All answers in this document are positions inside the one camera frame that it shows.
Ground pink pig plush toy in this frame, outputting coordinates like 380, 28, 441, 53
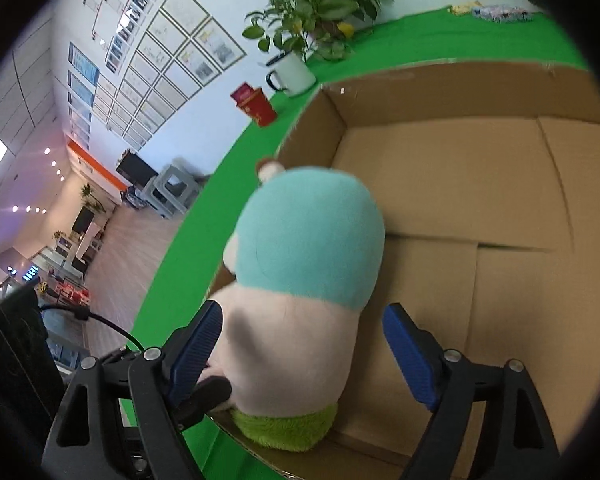
204, 159, 386, 452

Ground green table cloth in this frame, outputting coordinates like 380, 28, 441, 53
186, 60, 600, 479

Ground grey plastic stool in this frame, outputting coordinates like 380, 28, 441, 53
142, 165, 202, 219

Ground black monitor on floor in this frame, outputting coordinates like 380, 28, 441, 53
116, 150, 158, 188

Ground large shallow cardboard tray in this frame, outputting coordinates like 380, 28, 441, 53
209, 62, 600, 479

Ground red paper cup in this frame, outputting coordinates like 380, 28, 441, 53
230, 82, 277, 127

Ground white enamel mug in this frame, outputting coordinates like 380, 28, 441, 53
265, 52, 316, 96

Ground patterned packet on table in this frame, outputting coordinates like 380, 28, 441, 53
471, 6, 533, 23

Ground yellow packet on table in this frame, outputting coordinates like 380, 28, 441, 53
448, 1, 481, 16

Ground left potted green plant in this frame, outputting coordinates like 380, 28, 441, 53
242, 0, 393, 62

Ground staff photo row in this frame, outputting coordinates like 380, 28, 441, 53
105, 0, 158, 74

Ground black cable with velcro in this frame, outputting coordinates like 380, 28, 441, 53
38, 303, 146, 354

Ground framed certificates on wall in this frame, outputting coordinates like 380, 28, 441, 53
67, 0, 246, 150

